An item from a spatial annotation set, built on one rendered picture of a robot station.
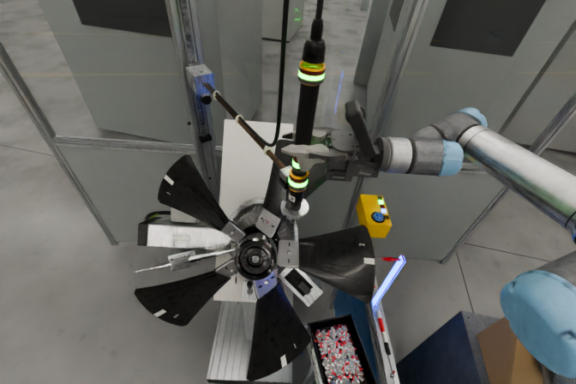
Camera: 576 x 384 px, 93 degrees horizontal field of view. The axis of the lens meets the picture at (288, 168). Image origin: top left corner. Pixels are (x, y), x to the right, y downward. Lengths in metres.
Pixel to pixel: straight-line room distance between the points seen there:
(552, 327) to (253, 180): 0.85
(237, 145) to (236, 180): 0.13
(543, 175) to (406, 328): 1.72
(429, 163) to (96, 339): 2.07
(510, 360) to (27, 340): 2.35
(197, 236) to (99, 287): 1.48
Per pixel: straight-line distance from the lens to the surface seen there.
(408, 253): 2.37
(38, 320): 2.48
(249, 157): 1.05
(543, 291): 0.50
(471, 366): 1.15
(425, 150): 0.61
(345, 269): 0.87
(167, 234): 1.03
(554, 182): 0.64
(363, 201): 1.21
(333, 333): 1.15
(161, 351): 2.08
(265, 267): 0.82
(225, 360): 1.91
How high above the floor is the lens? 1.92
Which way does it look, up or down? 41 degrees down
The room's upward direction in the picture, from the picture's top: 5 degrees clockwise
